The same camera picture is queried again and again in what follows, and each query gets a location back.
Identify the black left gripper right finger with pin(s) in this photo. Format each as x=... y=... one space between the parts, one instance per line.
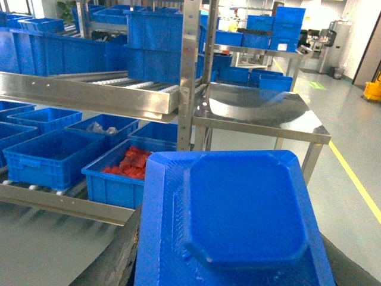
x=345 y=271

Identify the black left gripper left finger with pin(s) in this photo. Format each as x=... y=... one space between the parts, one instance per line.
x=116 y=265

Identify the blue plastic block part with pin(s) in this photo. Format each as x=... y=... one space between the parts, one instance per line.
x=228 y=218

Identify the blue bin with red wrap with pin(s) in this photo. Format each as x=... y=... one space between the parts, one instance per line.
x=114 y=189

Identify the empty blue plastic bin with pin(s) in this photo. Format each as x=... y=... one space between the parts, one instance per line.
x=55 y=159

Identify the blue bin with clear bag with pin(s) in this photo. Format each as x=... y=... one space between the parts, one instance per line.
x=115 y=128

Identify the blue bin behind red wrap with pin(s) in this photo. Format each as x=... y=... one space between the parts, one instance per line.
x=157 y=132

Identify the red bubble wrap pile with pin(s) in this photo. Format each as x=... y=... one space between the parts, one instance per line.
x=133 y=165

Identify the stainless steel side table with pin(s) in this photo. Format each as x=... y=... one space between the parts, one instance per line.
x=281 y=115

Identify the stainless steel flow rack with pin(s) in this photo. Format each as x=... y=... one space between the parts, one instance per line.
x=130 y=102

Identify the yellow mop bucket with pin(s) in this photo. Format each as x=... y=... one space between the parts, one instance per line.
x=372 y=91

